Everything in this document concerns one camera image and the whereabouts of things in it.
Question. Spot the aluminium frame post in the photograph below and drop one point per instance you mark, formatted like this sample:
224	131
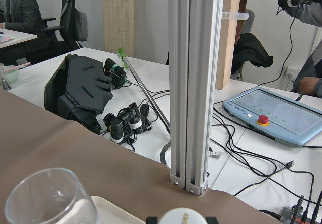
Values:
194	36

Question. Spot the black office chair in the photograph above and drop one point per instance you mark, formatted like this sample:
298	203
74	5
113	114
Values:
72	30

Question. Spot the seated person dark suit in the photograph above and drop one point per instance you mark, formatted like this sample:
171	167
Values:
24	16

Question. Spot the cream rabbit tray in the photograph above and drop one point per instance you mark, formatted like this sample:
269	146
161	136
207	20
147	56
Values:
110	213

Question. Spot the metal rod green tip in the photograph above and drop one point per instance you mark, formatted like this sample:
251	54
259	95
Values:
156	108

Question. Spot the tea bottle white cap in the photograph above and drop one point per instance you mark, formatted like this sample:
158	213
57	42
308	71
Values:
182	216

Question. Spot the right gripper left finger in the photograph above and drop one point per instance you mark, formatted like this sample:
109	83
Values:
152	220

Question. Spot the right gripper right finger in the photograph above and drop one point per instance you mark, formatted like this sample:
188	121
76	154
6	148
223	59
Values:
211	220

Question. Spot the blue teach pendant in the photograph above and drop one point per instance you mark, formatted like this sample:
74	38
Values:
287	121

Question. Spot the green bowl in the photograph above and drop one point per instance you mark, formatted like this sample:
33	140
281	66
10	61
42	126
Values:
11	75

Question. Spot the clear wine glass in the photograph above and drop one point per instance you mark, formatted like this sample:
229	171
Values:
53	195

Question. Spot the black foam case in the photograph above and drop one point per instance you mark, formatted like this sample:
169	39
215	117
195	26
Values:
79	91

